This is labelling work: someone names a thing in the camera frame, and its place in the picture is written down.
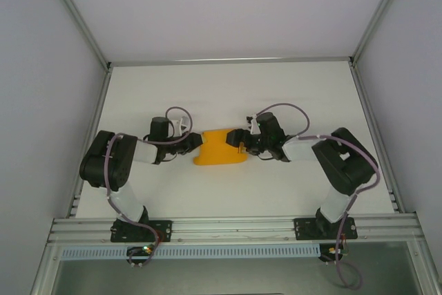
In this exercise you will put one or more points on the orange paper box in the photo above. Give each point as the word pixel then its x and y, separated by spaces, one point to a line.
pixel 217 150

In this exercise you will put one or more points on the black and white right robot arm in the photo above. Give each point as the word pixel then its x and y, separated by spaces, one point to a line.
pixel 345 163

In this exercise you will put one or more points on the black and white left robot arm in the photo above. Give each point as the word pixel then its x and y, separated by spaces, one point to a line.
pixel 100 163

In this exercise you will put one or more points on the small left circuit board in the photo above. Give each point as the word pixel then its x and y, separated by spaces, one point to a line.
pixel 143 249

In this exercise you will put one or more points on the small circuit board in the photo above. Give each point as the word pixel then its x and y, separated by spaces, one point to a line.
pixel 331 250
pixel 143 249

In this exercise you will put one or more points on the small right circuit board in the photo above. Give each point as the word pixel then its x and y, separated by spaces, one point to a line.
pixel 331 250

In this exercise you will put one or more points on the grey metal sheet panel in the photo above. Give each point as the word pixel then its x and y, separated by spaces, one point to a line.
pixel 224 277

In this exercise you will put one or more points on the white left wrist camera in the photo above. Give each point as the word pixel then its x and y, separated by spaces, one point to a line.
pixel 181 124

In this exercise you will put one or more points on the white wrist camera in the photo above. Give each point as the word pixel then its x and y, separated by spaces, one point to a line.
pixel 181 124
pixel 255 125

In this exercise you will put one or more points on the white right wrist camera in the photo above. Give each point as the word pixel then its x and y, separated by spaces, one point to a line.
pixel 255 125

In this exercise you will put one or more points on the aluminium table side rail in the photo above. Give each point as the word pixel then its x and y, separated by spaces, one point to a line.
pixel 100 101
pixel 365 101

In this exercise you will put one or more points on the long aluminium frame bar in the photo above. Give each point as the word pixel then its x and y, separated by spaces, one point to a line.
pixel 228 61

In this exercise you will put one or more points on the wide aluminium mounting rail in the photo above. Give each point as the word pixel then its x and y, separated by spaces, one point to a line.
pixel 235 229

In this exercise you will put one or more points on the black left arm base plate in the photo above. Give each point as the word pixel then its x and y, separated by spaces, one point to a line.
pixel 165 231

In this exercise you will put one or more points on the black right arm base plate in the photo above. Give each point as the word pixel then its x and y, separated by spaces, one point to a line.
pixel 300 229

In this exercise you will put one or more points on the aluminium frame post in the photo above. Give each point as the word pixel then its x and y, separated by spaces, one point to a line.
pixel 77 15
pixel 378 15

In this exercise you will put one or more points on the short aluminium frame leg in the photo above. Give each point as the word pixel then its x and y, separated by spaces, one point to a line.
pixel 42 274
pixel 423 274

